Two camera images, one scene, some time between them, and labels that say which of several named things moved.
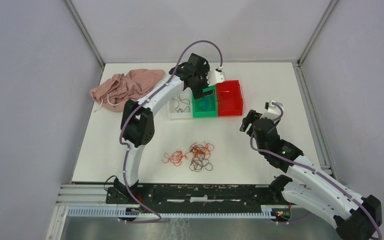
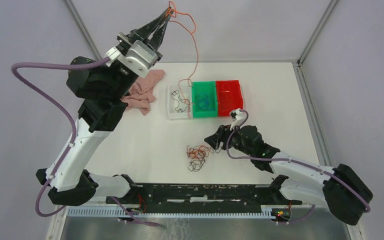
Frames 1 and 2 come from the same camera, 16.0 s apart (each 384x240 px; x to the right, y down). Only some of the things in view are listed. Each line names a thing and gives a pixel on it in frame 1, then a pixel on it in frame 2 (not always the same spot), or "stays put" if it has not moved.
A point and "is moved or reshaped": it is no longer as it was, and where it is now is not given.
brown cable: [182, 111] stays put
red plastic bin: [230, 101] stays put
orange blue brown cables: [201, 154] is moved or reshaped
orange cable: [176, 157] → [226, 100]
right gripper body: [252, 115] → [224, 132]
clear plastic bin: [180, 106] stays put
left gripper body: [200, 84] → [125, 39]
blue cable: [205, 104] stays put
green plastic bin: [206, 106] stays put
